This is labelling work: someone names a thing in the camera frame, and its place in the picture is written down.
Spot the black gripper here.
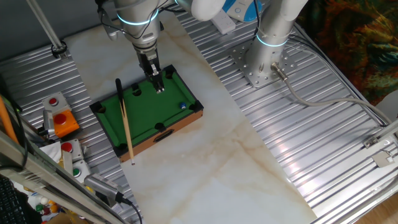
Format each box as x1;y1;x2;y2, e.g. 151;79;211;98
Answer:
135;45;166;94

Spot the wooden pool cue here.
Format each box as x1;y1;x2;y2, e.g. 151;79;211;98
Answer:
115;78;136;166

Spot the green mini pool table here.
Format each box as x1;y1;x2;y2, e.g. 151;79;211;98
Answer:
89;64;205;163

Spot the orange emergency stop box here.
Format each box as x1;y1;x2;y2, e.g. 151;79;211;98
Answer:
52;109;81;139

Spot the grey box red button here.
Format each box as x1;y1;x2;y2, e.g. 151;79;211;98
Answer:
42;91;72;113
60;139;85;162

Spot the blue white pendant device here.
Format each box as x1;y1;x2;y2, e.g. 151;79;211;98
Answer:
222;0;264;23

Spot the white box green button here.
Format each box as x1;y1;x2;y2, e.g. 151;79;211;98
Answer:
72;159;91;184

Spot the metal pole with clamp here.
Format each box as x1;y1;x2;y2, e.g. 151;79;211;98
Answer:
26;0;68;60

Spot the white tissue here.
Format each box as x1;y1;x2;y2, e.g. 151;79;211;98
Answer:
39;141;63;164

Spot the orange pole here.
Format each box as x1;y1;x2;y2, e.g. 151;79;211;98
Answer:
0;95;19;144

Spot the black keyboard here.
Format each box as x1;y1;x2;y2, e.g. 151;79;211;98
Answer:
0;175;27;224

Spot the colourful patterned cloth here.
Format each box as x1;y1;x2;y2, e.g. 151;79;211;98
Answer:
297;0;398;106

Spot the white rounded object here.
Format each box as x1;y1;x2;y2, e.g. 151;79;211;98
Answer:
374;90;398;123

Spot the flat metal plate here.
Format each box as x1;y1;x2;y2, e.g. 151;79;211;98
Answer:
371;150;396;169

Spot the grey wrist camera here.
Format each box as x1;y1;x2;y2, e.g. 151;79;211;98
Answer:
101;17;121;42

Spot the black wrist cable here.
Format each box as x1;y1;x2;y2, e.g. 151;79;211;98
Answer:
96;0;175;40

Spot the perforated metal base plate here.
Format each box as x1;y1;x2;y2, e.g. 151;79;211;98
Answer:
229;42;298;89

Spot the small silver camera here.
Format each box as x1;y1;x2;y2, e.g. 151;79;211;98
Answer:
42;110;56;136

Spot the silver depth camera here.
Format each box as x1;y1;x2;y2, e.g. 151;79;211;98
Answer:
83;173;125;208

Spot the black camera cable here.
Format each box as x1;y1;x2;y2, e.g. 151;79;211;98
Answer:
119;197;144;224

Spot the aluminium frame bar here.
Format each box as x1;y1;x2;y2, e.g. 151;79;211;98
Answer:
0;130;125;224
376;119;398;140

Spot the thick grey cable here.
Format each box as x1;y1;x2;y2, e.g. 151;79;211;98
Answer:
270;62;394;125

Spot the thin cable bundle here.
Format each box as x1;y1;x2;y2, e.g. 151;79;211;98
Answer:
289;26;389;127

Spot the small metal bracket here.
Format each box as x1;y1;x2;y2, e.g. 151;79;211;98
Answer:
363;136;379;149

